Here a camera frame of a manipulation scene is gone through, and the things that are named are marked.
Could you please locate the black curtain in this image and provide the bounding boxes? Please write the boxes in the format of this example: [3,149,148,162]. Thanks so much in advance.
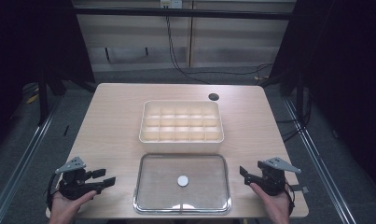
[259,0,376,197]
[0,0,96,153]

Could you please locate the metal floor rail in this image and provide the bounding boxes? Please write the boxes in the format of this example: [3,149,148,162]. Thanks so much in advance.
[0,101,63,224]
[283,97,358,224]

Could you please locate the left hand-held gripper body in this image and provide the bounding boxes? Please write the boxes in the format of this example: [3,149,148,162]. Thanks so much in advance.
[54,156,104,201]

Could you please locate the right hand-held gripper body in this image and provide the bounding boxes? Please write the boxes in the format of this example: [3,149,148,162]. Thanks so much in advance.
[257,156,302,197]

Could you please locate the person's left hand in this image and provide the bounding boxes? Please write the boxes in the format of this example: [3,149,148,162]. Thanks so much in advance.
[48,189,98,224]

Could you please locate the clear plastic box lid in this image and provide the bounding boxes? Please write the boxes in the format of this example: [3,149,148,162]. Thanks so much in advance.
[132,152,232,216]

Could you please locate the black metal stand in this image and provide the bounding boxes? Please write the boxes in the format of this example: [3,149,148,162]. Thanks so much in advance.
[36,81,50,127]

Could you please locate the white wall outlet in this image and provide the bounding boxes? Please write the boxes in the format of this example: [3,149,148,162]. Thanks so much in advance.
[160,0,184,9]

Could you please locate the person's right hand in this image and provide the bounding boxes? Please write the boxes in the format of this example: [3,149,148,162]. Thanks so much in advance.
[249,182,291,224]

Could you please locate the black horizontal frame bar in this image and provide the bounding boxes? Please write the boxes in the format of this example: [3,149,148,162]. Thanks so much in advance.
[73,7,298,21]

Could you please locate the white compartment storage box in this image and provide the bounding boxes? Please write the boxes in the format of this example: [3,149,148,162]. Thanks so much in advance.
[138,99,225,154]

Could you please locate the black wall cable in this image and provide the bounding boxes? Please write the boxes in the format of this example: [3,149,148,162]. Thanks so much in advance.
[164,15,274,86]

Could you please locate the black floor cables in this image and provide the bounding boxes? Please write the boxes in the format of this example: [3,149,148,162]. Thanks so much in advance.
[274,88,313,144]

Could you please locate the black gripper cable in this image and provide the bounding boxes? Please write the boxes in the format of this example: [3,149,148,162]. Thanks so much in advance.
[46,173,60,214]
[283,182,296,217]

